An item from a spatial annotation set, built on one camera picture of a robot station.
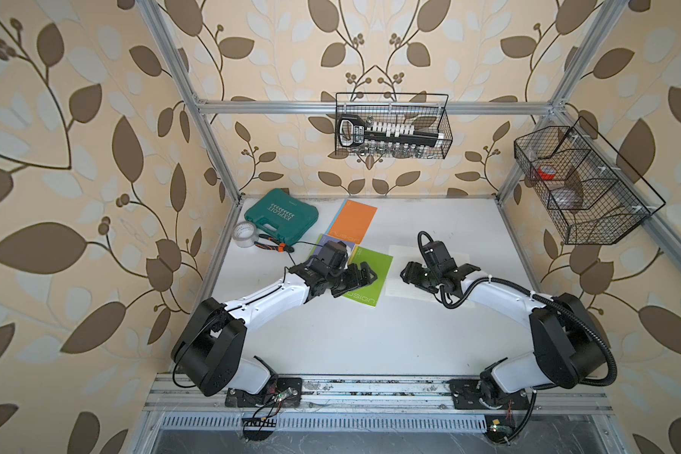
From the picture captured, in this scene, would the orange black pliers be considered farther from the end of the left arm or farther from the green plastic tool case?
the end of the left arm

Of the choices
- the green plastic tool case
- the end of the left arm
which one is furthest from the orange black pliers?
the end of the left arm

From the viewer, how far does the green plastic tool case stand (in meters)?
1.07
